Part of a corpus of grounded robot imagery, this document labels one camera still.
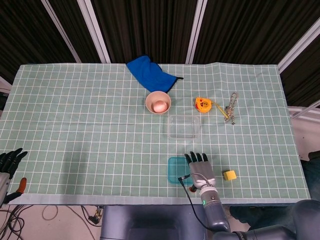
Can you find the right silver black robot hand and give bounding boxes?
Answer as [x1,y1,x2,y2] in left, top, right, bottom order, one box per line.
[184,151,217,193]

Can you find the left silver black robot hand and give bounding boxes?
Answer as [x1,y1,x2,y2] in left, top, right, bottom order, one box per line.
[0,147,28,205]

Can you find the blue plastic lid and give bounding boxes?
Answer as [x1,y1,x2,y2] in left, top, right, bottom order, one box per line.
[167,156,195,186]

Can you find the transparent plastic container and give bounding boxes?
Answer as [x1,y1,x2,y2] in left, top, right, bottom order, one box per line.
[166,114,202,143]

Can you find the yellow cube block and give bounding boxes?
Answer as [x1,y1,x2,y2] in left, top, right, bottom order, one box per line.
[222,169,238,182]

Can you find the orange tape measure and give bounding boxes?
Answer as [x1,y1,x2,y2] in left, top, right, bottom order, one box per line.
[194,96,230,119]

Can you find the bystander dark trouser leg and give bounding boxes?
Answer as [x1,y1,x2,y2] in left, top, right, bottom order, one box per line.
[229,199,301,226]

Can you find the grey robot torso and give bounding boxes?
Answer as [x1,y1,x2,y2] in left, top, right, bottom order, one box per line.
[99,205,208,240]

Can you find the green checked tablecloth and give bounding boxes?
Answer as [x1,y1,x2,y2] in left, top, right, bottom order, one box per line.
[0,62,312,206]

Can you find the pink egg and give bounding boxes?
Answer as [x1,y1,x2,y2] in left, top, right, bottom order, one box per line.
[152,100,168,113]

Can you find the beige bowl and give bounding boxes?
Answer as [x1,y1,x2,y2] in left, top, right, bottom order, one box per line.
[145,91,172,115]

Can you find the black yellow power plug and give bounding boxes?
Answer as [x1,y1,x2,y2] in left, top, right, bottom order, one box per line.
[87,205,105,224]

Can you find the bystander blue jeans leg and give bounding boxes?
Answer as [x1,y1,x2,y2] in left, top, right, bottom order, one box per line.
[300,150,320,202]

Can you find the blue cloth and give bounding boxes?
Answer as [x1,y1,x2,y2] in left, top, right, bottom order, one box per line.
[125,55,184,93]

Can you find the black pleated curtain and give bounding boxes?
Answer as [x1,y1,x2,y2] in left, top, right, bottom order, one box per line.
[0,0,320,107]

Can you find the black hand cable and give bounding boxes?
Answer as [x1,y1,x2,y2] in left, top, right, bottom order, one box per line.
[177,174,213,230]

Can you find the black floor cable bundle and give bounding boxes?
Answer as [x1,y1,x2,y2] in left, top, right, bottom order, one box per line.
[0,204,35,240]

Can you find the braided rope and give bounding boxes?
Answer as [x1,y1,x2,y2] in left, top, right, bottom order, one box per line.
[223,91,239,126]

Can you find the white frame corner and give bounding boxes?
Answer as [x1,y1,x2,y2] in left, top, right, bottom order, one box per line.
[0,76,12,92]

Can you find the white metal rail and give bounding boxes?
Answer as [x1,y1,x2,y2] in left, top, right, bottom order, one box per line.
[287,99,320,123]

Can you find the thin white frame post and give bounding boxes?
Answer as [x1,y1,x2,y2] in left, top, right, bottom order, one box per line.
[40,0,83,63]

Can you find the wide white frame post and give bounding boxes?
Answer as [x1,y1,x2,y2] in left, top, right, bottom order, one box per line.
[185,0,214,65]
[276,16,320,75]
[76,0,111,64]

